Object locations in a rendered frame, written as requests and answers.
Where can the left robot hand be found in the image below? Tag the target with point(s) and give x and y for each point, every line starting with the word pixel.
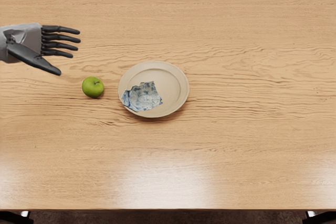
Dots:
pixel 29 37

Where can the beige plate with blue pattern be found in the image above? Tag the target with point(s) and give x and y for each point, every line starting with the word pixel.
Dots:
pixel 168 82

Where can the green apple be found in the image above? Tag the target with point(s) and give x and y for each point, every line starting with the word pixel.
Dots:
pixel 93 86

